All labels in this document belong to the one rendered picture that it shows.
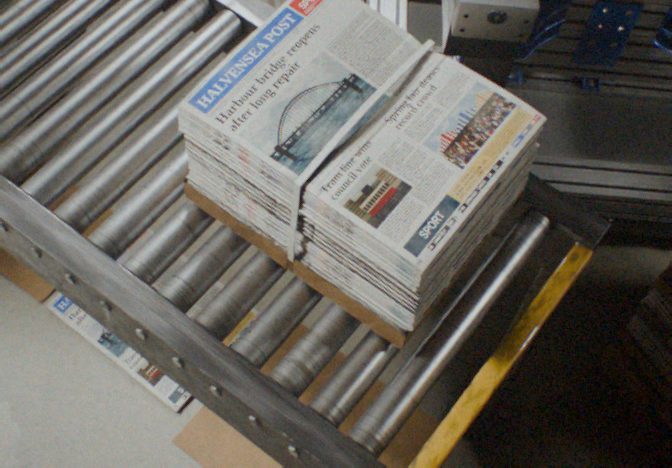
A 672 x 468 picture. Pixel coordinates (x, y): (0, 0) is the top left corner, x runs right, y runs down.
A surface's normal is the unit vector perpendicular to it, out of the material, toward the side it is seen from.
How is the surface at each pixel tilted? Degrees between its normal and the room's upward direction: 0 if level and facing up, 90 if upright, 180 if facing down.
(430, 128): 3
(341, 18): 1
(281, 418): 0
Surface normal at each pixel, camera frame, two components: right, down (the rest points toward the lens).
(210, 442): 0.08, -0.52
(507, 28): -0.05, 0.85
